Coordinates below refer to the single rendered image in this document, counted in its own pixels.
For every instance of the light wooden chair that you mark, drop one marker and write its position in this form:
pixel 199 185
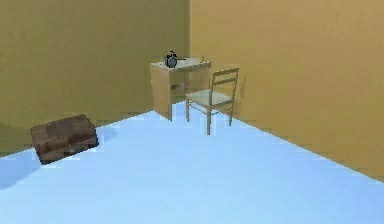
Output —
pixel 210 97

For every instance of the black alarm clock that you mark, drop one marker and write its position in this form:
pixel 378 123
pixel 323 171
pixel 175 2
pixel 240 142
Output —
pixel 171 61

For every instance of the light wooden desk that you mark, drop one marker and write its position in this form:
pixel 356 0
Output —
pixel 163 86

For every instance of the thin dark pen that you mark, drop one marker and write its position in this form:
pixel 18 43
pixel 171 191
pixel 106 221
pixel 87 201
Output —
pixel 181 59

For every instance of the brown box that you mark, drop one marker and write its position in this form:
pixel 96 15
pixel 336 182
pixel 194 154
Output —
pixel 63 137

